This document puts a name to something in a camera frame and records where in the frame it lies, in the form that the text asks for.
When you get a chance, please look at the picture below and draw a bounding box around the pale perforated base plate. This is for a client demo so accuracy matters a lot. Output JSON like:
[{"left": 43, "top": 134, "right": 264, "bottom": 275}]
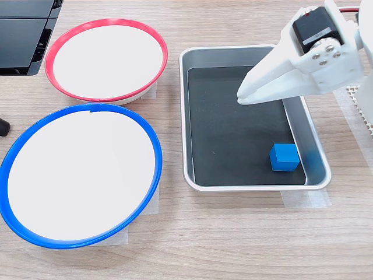
[{"left": 346, "top": 85, "right": 373, "bottom": 135}]

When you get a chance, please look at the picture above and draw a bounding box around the black electronic device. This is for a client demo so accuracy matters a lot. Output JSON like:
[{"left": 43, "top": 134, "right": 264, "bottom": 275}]
[{"left": 0, "top": 0, "right": 64, "bottom": 76}]

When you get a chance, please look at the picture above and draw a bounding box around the white plate with blue rim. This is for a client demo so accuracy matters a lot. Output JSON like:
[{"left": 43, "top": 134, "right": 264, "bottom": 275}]
[{"left": 0, "top": 101, "right": 163, "bottom": 250}]

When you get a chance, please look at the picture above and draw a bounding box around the white plate with red rim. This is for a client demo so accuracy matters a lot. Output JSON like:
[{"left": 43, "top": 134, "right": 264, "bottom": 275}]
[{"left": 44, "top": 18, "right": 169, "bottom": 106}]

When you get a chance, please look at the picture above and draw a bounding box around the black tray mat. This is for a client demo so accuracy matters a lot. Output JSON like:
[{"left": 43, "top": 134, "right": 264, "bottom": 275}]
[{"left": 186, "top": 65, "right": 307, "bottom": 187}]

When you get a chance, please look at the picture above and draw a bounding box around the steel tray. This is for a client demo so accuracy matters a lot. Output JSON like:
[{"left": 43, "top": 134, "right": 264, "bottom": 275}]
[{"left": 178, "top": 44, "right": 332, "bottom": 193}]

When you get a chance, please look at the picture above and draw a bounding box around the small blue cube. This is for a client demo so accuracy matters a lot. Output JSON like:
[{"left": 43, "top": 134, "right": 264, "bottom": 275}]
[{"left": 269, "top": 142, "right": 301, "bottom": 172}]

